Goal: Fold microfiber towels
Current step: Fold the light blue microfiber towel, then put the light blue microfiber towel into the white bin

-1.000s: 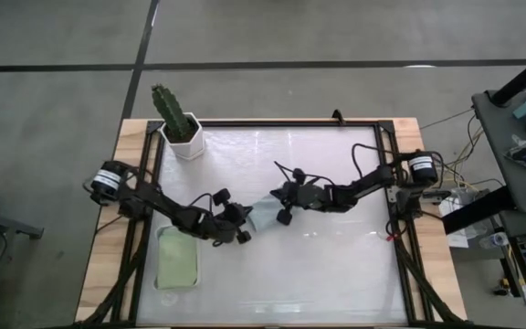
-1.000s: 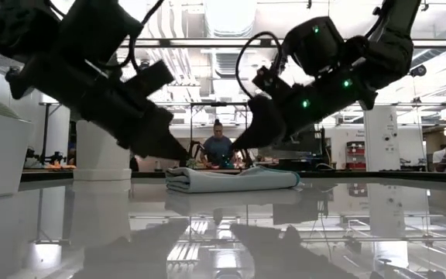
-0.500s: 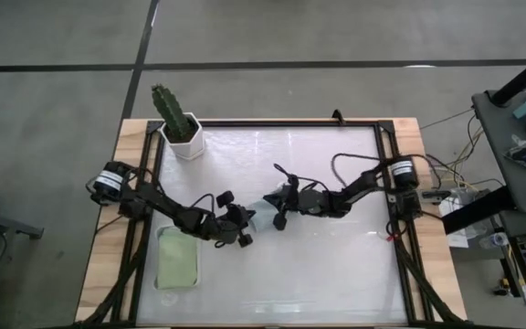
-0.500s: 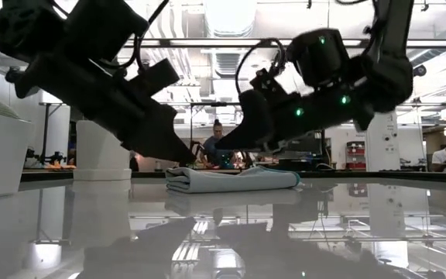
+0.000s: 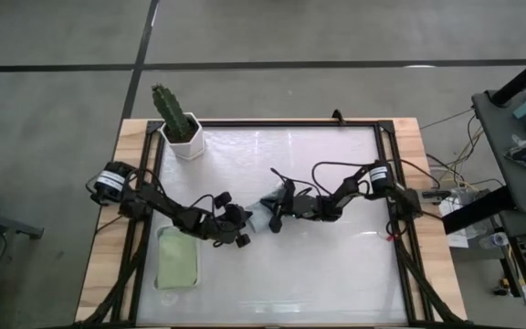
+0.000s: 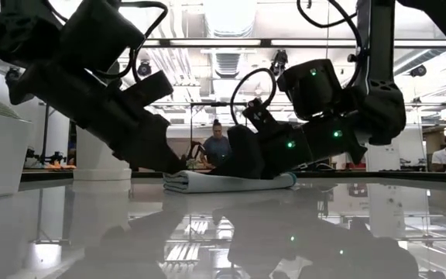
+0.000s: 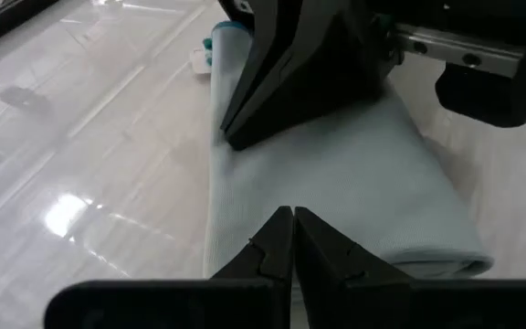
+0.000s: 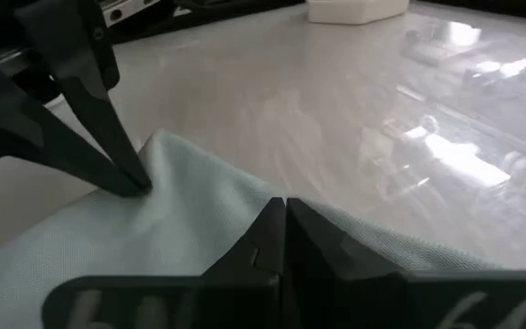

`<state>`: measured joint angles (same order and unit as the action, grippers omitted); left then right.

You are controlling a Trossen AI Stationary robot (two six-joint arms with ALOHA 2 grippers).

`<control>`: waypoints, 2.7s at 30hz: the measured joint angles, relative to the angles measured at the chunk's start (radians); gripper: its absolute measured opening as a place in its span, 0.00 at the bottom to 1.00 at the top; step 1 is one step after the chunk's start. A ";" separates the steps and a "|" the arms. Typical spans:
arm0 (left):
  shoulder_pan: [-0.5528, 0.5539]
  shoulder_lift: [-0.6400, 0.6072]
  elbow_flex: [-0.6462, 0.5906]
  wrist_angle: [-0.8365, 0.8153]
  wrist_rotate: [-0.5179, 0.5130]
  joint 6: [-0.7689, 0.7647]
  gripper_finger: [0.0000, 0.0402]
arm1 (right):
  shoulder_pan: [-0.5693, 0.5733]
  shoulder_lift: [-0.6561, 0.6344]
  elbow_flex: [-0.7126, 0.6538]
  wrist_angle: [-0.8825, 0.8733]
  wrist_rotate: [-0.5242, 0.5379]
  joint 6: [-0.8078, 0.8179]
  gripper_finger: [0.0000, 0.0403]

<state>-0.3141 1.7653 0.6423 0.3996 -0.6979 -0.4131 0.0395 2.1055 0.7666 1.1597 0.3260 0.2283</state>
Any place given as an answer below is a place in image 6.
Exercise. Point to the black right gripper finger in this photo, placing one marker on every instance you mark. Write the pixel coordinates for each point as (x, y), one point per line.
(246, 155)

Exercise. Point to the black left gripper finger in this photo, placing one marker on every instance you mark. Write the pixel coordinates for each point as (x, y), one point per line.
(165, 155)

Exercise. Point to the light blue microfiber towel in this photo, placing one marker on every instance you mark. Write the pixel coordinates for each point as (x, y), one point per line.
(223, 183)

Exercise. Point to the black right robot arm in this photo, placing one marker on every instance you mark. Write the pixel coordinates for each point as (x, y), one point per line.
(381, 104)

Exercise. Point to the black background robot arm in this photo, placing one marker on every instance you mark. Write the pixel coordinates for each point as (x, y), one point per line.
(47, 158)

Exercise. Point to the white hexagonal plant pot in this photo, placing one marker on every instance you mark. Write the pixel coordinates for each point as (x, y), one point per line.
(95, 162)

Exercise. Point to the white kiosk column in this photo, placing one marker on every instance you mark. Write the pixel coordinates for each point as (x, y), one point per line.
(381, 159)

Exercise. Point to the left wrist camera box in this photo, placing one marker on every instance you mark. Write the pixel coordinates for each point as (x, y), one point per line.
(149, 89)

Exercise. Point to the black ceiling camera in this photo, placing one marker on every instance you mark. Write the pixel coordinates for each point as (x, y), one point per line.
(418, 71)
(13, 73)
(144, 69)

